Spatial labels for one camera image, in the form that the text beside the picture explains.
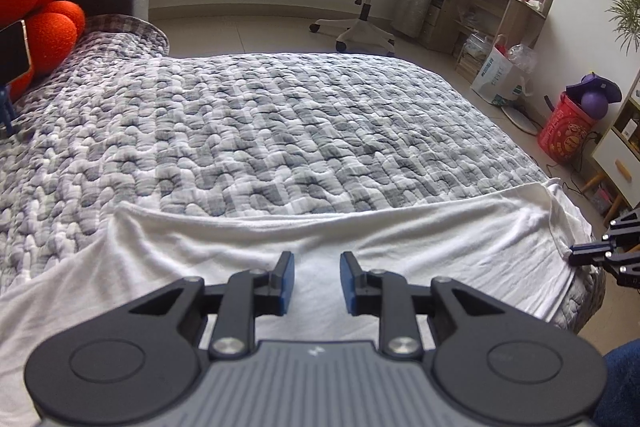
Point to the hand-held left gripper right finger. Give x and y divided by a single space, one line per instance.
347 284

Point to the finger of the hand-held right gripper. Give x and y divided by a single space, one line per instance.
625 229
625 269

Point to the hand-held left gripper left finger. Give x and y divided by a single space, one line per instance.
286 284

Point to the white fleecy garment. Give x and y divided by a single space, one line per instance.
400 232

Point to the white cabinet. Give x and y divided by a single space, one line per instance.
615 152

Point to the red bucket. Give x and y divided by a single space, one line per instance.
565 132

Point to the person's leg in blue jeans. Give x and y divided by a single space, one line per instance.
622 387

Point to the purple ball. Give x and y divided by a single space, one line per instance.
595 106

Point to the purple hat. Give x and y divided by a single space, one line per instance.
600 84

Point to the grey checked quilt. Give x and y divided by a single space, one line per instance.
300 117

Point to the white paper bag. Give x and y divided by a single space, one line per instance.
495 77

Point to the clear plastic bag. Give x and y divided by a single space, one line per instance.
522 57

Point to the green potted plant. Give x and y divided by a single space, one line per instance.
627 12

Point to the wooden desk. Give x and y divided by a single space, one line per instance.
500 7

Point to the blue phone stand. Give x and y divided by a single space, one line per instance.
6 107

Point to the orange pumpkin cushion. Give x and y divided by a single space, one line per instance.
50 32

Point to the smartphone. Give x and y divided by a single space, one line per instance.
12 54

